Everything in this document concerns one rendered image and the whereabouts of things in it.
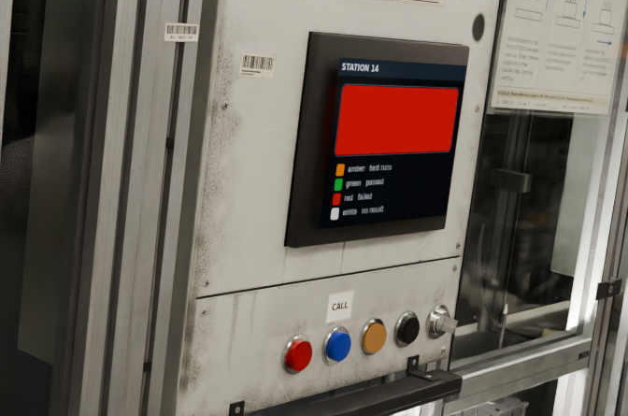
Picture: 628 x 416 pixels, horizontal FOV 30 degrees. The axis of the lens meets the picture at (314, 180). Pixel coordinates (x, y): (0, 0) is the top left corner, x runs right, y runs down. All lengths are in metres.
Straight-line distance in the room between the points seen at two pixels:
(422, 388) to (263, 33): 0.45
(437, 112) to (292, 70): 0.21
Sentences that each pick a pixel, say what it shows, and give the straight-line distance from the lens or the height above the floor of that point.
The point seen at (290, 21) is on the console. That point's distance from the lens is 1.05.
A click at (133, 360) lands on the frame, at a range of 1.01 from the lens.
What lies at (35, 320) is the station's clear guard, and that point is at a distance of 0.96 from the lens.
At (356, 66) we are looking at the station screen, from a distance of 1.09.
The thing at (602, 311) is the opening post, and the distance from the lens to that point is 1.73.
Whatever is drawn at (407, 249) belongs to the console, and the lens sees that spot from 1.25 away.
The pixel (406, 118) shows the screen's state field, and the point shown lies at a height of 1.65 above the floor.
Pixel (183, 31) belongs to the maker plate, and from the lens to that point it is 0.97.
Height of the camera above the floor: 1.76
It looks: 9 degrees down
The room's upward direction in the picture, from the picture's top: 7 degrees clockwise
